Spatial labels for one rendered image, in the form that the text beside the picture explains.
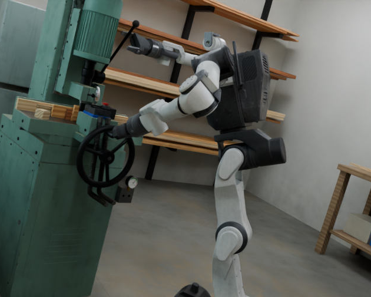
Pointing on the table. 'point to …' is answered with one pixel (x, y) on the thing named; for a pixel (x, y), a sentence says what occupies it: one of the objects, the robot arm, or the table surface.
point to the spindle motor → (98, 30)
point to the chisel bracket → (81, 92)
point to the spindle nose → (88, 72)
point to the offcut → (42, 114)
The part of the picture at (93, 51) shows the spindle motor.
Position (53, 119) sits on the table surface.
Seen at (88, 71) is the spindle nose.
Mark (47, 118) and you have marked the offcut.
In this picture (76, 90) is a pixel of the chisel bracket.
